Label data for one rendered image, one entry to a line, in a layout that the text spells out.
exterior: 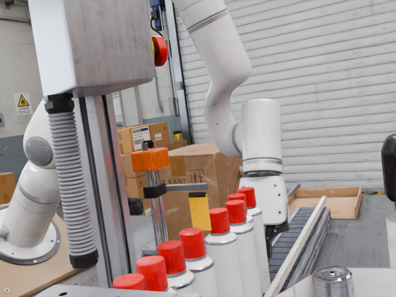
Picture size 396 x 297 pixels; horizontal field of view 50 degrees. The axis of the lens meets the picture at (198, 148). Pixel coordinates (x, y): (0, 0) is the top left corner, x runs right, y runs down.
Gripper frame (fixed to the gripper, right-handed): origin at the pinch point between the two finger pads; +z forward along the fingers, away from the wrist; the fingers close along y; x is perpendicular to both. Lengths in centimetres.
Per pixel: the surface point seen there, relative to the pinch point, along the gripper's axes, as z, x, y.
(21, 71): -261, 357, -488
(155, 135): -116, 298, -206
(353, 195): -20, 88, 10
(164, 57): -23.6, -43.9, 0.8
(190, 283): 3.5, -37.3, 1.7
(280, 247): -0.8, 21.0, -1.9
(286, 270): 3.6, 0.3, 4.5
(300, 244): -1.6, 13.7, 4.5
